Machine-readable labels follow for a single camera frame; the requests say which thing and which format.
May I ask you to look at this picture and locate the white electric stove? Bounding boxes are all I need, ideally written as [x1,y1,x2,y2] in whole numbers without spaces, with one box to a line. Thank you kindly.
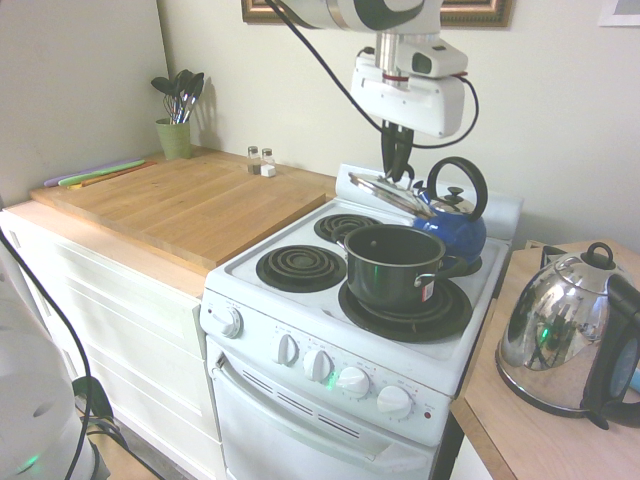
[199,162,525,480]

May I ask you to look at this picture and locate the small black coil burner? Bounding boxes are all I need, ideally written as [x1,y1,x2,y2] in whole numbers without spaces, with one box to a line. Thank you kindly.
[313,213,387,242]
[255,244,349,294]

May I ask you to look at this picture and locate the colourful flat utensils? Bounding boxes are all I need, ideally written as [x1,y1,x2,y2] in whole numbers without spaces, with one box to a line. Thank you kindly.
[43,158,147,188]

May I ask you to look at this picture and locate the black floor cable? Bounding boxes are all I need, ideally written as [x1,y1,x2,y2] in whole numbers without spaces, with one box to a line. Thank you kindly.
[0,228,161,480]

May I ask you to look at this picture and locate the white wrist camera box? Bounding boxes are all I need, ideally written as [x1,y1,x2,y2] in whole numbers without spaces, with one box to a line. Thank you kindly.
[398,41,470,80]

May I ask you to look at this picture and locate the white stove knob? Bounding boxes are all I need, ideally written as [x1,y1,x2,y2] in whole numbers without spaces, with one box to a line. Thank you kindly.
[335,366,371,400]
[275,333,301,366]
[302,349,335,383]
[218,305,245,340]
[376,385,415,420]

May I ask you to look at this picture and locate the black cooking spoon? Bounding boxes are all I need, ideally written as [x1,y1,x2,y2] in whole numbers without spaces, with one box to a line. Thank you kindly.
[182,71,206,124]
[150,75,177,122]
[172,69,194,124]

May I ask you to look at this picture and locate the white rounded device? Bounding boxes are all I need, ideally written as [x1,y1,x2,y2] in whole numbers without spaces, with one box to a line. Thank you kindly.
[0,258,112,480]

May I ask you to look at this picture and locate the thick wooden butcher board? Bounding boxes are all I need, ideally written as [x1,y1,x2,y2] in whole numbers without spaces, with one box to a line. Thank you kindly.
[29,146,339,277]

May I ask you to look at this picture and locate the gold picture frame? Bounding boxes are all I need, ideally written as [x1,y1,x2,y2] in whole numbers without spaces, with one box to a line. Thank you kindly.
[240,0,517,29]

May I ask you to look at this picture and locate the green utensil cup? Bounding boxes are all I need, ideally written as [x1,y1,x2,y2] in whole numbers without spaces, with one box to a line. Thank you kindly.
[154,117,193,161]

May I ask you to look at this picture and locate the large black coil burner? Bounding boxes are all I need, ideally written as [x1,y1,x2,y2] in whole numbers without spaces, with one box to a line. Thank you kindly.
[337,276,474,344]

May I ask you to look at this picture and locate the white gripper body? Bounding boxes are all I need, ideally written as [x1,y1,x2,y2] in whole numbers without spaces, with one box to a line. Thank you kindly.
[349,52,467,139]

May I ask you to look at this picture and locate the white framed picture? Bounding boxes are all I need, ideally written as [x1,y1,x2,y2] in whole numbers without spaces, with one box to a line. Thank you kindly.
[597,0,640,28]

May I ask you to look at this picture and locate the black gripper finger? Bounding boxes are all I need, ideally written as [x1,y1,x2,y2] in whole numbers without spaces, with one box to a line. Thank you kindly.
[396,126,417,182]
[381,121,398,182]

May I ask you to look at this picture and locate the green knife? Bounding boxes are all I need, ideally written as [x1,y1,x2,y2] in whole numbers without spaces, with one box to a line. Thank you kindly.
[57,161,147,189]

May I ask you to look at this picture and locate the white kitchen cabinet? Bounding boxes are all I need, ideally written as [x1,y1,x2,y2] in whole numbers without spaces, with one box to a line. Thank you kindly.
[0,199,222,474]

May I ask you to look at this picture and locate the orange knife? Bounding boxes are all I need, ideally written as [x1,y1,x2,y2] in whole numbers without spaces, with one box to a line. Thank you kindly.
[79,160,159,190]

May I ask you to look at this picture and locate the stainless steel electric kettle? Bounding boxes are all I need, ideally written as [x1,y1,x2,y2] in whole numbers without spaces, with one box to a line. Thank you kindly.
[494,241,640,432]

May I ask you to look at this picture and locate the glass pot lid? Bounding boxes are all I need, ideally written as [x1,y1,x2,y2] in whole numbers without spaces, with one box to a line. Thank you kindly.
[347,170,427,215]

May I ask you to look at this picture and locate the black cooking pot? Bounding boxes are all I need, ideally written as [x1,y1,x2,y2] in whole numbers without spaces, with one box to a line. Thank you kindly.
[336,224,470,312]

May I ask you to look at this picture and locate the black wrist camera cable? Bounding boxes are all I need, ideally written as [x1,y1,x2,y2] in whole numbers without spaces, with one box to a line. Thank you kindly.
[408,72,481,150]

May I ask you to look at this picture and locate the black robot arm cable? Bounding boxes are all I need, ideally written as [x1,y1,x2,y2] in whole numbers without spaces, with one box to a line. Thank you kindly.
[264,0,387,137]

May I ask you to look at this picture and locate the blue stovetop kettle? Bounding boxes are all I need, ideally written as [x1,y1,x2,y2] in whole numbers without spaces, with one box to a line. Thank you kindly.
[411,156,489,267]

